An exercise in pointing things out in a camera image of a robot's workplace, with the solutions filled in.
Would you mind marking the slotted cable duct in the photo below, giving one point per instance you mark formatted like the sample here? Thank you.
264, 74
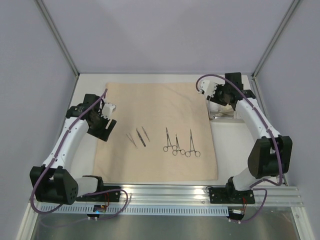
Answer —
147, 210

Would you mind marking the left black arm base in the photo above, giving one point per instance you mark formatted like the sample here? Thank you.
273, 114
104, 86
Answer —
113, 196

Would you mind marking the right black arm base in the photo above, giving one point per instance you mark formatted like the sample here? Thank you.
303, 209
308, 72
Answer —
222, 195

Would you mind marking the small hemostat forceps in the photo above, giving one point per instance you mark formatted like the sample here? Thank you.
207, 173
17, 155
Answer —
177, 148

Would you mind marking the straight steel tweezers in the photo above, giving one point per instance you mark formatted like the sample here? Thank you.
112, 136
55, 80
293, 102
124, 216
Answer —
145, 133

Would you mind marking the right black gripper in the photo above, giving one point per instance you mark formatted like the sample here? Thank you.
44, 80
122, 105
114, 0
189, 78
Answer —
220, 95

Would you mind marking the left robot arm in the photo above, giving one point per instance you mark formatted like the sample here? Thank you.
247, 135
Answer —
52, 182

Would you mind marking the steel hemostat forceps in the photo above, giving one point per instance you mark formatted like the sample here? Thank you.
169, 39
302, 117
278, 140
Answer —
169, 145

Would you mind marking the beige cloth mat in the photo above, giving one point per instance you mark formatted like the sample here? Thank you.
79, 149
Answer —
156, 106

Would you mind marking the left aluminium frame post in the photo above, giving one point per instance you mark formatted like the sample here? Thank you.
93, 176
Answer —
57, 36

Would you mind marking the stainless steel tray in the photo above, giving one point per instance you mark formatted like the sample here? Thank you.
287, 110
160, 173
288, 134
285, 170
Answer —
226, 115

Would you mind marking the aluminium frame post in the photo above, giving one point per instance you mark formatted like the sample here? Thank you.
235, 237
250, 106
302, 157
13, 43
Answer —
294, 5
57, 36

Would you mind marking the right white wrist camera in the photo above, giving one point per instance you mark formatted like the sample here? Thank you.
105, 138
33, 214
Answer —
207, 88

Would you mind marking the long needle holder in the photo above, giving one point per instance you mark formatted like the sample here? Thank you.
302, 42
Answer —
192, 147

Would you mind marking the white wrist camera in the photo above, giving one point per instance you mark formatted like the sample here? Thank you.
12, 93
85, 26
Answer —
108, 109
207, 88

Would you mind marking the right aluminium frame post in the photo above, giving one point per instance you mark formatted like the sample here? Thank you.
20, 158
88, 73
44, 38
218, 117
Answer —
294, 5

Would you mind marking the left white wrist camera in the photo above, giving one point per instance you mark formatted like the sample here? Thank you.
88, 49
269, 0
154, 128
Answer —
108, 109

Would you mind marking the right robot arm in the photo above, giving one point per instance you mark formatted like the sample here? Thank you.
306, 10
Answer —
270, 156

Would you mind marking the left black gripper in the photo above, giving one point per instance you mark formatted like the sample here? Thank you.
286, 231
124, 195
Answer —
103, 133

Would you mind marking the white gauze pad stack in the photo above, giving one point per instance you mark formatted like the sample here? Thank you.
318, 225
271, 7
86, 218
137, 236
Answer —
214, 107

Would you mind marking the aluminium mounting rail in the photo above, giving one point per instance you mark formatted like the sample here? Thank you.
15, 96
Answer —
173, 194

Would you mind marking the thin steel tweezers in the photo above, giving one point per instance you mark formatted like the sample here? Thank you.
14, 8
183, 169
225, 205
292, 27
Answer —
131, 139

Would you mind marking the curved tip steel tweezers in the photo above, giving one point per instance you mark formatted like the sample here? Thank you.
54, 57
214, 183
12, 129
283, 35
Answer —
140, 137

